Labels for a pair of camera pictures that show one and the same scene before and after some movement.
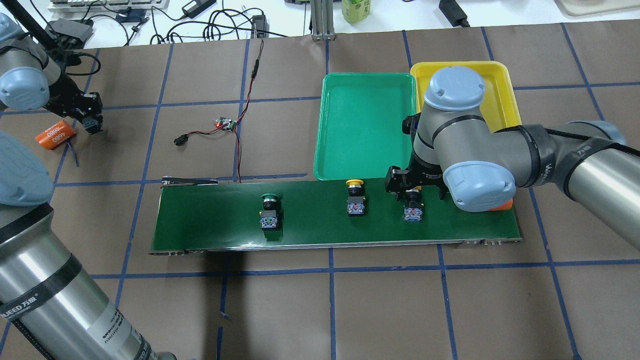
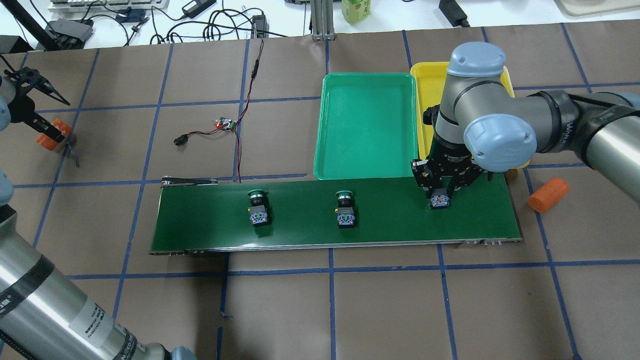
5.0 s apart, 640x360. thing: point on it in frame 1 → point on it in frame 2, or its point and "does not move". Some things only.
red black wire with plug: x=182 y=139 does not move
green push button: x=268 y=216 → x=345 y=215
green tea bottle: x=355 y=11 does not move
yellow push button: x=355 y=204 → x=439 y=201
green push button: x=91 y=125 → x=257 y=209
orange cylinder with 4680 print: x=55 y=135 does not move
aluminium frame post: x=322 y=20 does not move
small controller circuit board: x=226 y=123 does not move
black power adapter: x=453 y=13 does not move
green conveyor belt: x=206 y=217 does not move
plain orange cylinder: x=506 y=205 → x=549 y=194
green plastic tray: x=359 y=133 does not move
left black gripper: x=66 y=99 → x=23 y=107
